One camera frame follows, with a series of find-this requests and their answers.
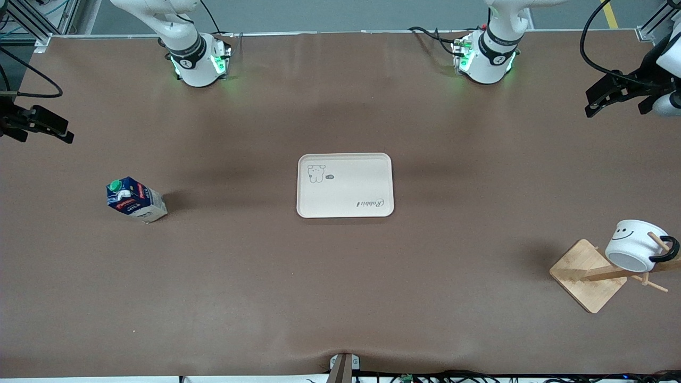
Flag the blue white milk carton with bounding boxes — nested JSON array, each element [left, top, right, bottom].
[[105, 176, 169, 224]]

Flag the white mug with black handle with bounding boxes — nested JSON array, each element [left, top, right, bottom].
[[604, 219, 680, 273]]

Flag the wooden mug tree rack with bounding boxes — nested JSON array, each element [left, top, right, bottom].
[[549, 231, 681, 314]]

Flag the large table cover sheet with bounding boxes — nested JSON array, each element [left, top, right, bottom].
[[0, 31, 681, 379]]

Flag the beige plastic tray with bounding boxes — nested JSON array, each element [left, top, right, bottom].
[[296, 153, 395, 219]]

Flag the aluminium frame profile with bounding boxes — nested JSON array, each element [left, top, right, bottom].
[[0, 0, 80, 54], [636, 0, 681, 42]]

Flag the black right arm base cable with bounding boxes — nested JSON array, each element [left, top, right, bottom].
[[200, 0, 237, 51]]

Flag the black arm base cable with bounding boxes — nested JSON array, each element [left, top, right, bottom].
[[200, 0, 237, 51], [409, 26, 463, 56]]

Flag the black left arm base cable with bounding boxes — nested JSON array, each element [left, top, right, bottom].
[[409, 26, 463, 56]]

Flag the brown post with metal bracket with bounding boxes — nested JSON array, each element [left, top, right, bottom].
[[326, 353, 361, 383]]

